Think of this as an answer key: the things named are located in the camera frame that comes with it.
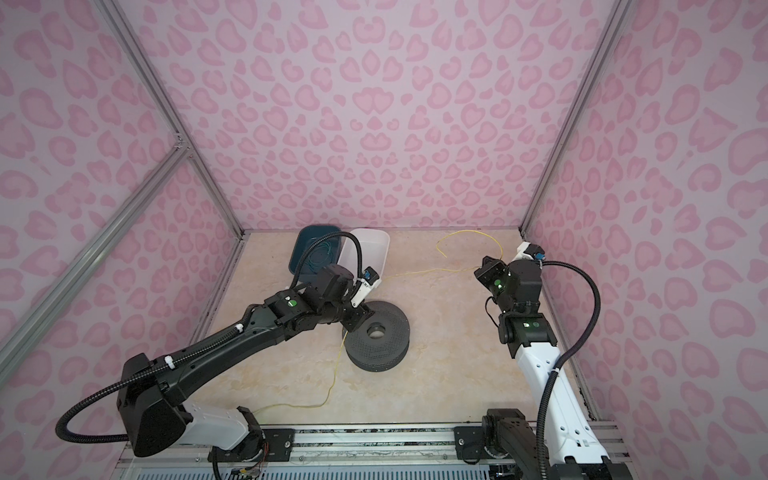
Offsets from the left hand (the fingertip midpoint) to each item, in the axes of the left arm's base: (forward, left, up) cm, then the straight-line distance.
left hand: (370, 301), depth 76 cm
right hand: (+8, -28, +9) cm, 31 cm away
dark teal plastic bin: (+37, +28, -16) cm, 49 cm away
